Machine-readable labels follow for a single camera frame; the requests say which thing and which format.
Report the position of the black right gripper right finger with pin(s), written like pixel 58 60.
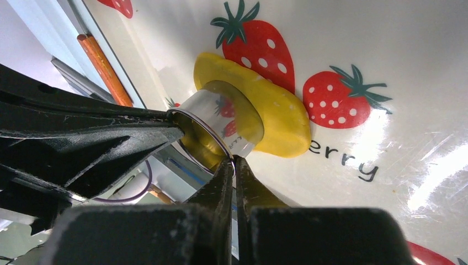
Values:
pixel 271 232

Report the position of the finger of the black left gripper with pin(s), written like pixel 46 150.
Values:
pixel 69 144

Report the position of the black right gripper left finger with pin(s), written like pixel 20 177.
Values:
pixel 195 232

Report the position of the yellow dough piece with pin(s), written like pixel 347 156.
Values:
pixel 235 111

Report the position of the white strawberry rectangular tray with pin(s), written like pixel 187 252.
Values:
pixel 384 84

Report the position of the aluminium frame rail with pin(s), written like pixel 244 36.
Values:
pixel 81 83

